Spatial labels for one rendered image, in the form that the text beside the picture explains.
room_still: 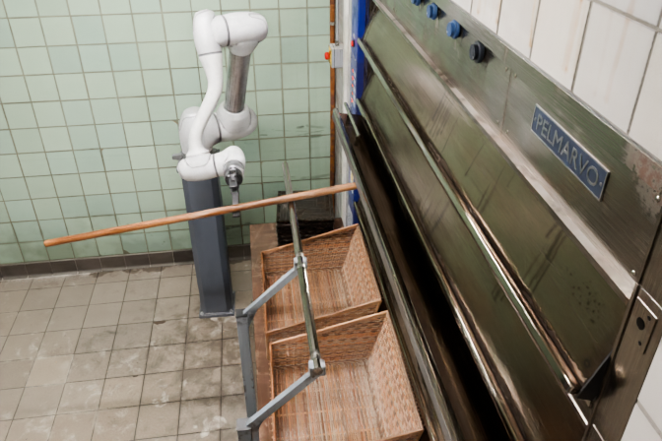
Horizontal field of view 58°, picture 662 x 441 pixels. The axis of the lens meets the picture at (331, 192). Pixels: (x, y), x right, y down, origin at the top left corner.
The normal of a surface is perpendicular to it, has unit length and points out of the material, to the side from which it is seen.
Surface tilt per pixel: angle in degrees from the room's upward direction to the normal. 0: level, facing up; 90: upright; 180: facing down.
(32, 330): 0
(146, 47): 90
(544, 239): 69
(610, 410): 90
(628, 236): 90
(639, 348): 90
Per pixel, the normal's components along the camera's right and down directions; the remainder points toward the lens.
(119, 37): 0.15, 0.51
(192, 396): 0.00, -0.85
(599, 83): -0.99, 0.07
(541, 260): -0.93, -0.22
